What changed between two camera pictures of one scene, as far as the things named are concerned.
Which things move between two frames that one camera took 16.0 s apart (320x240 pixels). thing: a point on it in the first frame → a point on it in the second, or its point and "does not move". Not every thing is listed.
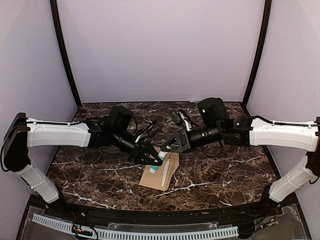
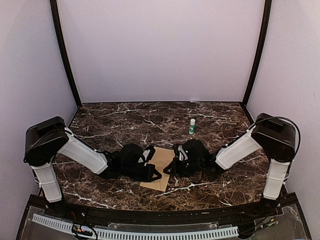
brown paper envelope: (154, 181) does not move
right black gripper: (184, 143) → (175, 170)
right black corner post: (267, 7) does not move
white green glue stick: (153, 169) → (192, 127)
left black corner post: (61, 40) does not move
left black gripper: (138, 154) → (148, 177)
